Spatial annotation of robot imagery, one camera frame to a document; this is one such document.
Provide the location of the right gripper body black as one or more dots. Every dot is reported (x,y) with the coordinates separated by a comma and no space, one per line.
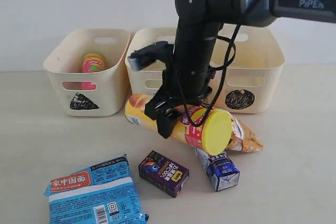
(171,95)

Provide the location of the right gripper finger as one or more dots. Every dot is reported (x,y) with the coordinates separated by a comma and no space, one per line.
(166,122)

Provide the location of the purple juice carton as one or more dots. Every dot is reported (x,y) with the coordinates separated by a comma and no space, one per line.
(164,173)

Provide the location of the blue white milk carton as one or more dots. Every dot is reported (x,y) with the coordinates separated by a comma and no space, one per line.
(220,169)

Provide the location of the orange instant noodle bag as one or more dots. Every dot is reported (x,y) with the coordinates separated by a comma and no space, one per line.
(243,139)

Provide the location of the pink Lays chips can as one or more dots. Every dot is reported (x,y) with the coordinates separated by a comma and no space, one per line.
(92,63)

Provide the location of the blue instant noodle bag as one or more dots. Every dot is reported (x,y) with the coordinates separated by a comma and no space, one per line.
(102,193)

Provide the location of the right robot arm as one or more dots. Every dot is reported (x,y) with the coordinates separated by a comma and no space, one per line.
(209,16)

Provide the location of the cream bin square mark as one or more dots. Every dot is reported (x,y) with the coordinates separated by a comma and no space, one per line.
(184,72)

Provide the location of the cream bin circle mark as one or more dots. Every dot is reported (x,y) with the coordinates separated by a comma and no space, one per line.
(252,77)

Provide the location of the cream bin triangle mark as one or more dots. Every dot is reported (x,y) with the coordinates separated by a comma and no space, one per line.
(64,65)

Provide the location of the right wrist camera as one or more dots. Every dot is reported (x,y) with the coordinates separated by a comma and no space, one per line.
(144,57)

